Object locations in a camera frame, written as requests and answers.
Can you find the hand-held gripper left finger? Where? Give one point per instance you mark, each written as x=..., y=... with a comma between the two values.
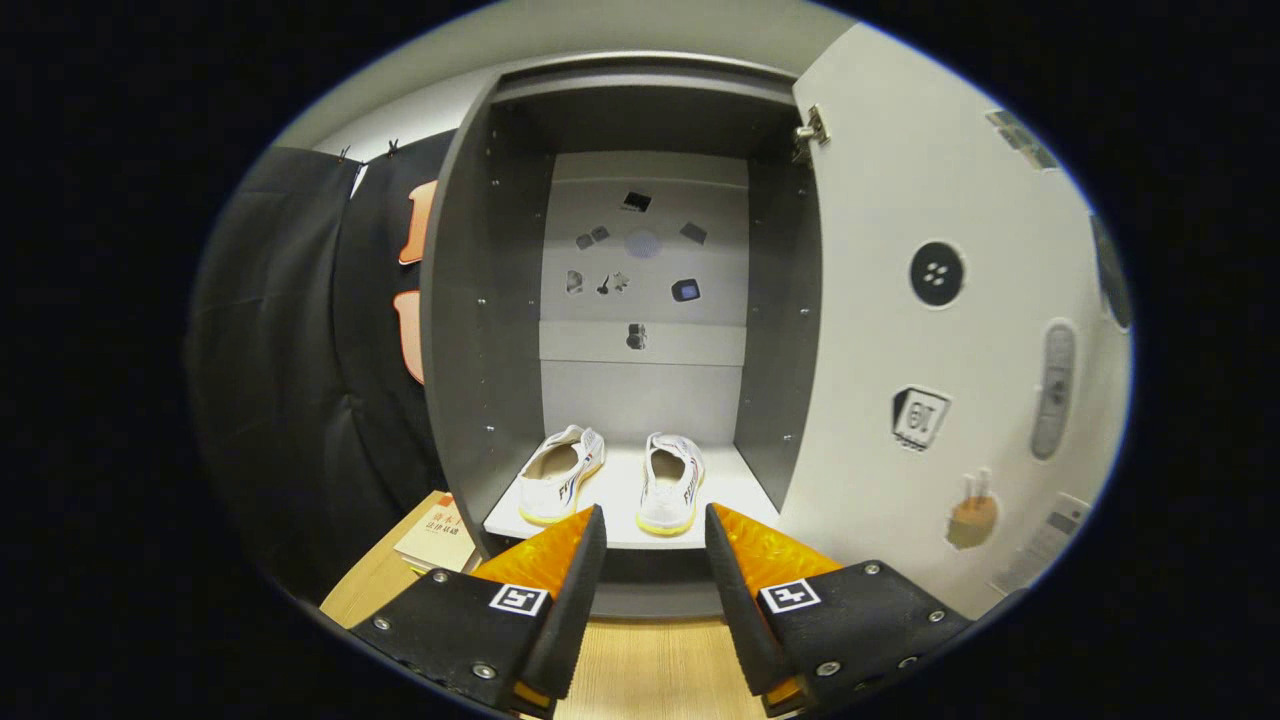
x=575, y=610

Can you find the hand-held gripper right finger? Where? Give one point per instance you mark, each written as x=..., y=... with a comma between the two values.
x=740, y=610

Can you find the white canvas shoe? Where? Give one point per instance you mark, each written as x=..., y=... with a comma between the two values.
x=555, y=480
x=668, y=490

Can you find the dark grey shoe cabinet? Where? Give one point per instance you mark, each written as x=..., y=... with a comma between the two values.
x=480, y=300

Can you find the metal door hinge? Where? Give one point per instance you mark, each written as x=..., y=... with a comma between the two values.
x=815, y=128

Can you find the beige cover book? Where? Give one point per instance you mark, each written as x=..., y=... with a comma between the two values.
x=440, y=540

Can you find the black backdrop cloth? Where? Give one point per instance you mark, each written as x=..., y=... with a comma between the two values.
x=290, y=400

